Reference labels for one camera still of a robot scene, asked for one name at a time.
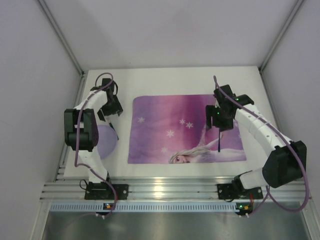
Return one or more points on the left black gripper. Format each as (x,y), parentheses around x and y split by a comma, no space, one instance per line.
(110,119)

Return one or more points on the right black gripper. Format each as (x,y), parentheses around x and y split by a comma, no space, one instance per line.
(219,125)

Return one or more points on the lilac plastic plate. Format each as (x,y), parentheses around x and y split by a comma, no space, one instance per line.
(107,141)

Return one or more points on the blue metal spoon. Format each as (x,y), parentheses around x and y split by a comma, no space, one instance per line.
(219,140)

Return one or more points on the purple Frozen placemat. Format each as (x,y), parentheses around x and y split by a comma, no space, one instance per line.
(171,129)

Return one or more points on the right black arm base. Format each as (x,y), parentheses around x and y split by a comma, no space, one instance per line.
(235,191)

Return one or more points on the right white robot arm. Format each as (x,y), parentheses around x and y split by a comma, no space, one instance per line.
(286,159)

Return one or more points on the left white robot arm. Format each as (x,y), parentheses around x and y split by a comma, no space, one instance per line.
(81,131)

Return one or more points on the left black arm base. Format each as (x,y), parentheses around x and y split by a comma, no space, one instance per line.
(101,191)

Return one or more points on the blue handled fork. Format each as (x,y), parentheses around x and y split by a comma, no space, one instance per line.
(111,126)

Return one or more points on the aluminium mounting rail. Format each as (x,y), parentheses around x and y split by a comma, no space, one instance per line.
(142,189)

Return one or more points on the perforated cable duct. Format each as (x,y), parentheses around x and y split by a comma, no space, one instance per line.
(152,207)

